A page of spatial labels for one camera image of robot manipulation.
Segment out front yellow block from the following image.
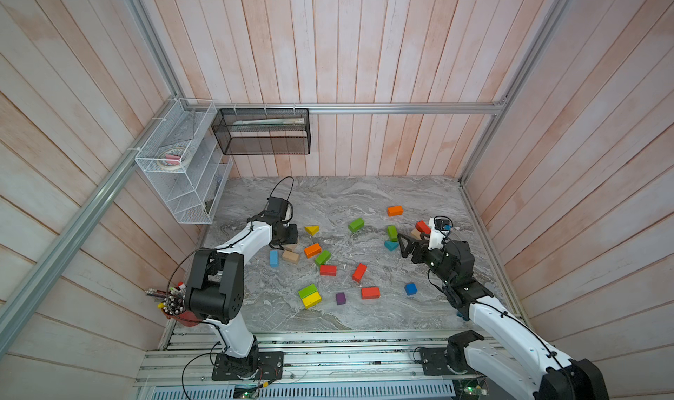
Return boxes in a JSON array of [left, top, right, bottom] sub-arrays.
[[302, 291, 322, 309]]

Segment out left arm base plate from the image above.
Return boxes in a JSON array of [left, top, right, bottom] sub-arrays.
[[212, 351, 284, 382]]

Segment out white wire mesh shelf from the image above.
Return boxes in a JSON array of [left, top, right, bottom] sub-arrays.
[[135, 98, 233, 225]]

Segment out yellow triangle block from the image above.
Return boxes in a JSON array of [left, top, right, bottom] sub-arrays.
[[305, 226, 321, 236]]

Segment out blue cube block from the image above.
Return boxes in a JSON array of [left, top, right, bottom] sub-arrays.
[[405, 282, 418, 296]]

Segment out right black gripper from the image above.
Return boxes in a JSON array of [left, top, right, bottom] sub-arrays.
[[399, 232, 454, 289]]

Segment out middle orange block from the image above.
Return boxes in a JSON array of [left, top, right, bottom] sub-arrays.
[[304, 243, 322, 259]]

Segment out red block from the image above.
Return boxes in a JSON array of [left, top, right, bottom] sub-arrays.
[[319, 265, 337, 276], [361, 287, 381, 299], [352, 263, 368, 284], [415, 221, 431, 235]]

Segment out purple cube block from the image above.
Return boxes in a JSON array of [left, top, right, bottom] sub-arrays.
[[335, 292, 346, 305]]

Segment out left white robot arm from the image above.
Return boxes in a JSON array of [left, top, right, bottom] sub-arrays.
[[185, 196, 298, 380]]

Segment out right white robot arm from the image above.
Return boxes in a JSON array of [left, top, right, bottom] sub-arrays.
[[398, 230, 609, 399]]

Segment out small natural wood block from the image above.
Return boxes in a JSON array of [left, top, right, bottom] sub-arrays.
[[282, 250, 300, 264]]

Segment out red pen holder cup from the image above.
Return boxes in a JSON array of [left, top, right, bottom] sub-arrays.
[[146, 282, 202, 327]]

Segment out orange block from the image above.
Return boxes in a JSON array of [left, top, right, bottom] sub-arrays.
[[304, 243, 322, 259], [386, 205, 404, 217]]

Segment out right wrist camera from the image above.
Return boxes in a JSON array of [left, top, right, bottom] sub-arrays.
[[428, 215, 454, 249]]

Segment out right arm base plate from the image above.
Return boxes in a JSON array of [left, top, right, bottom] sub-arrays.
[[418, 347, 471, 376]]

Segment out light blue block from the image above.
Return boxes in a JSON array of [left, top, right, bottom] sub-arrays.
[[270, 250, 279, 268]]

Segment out far orange block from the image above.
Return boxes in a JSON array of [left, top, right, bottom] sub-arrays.
[[386, 205, 404, 217]]

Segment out red block beside green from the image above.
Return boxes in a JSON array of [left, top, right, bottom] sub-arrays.
[[319, 265, 337, 276]]

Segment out teal triangle block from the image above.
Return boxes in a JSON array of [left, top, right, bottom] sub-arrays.
[[384, 240, 399, 251]]

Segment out black wire mesh basket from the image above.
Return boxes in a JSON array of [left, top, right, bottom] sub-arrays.
[[212, 108, 312, 156]]

